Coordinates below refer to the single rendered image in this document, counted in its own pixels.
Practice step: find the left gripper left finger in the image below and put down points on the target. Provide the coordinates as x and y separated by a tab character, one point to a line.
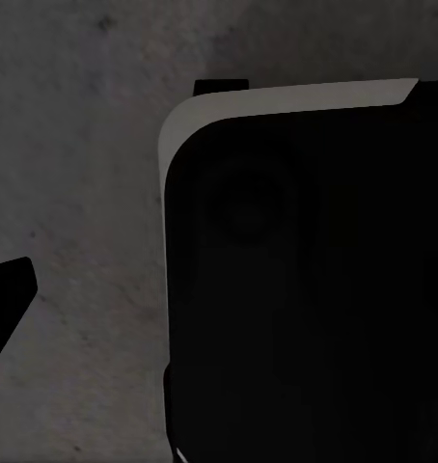
18	287

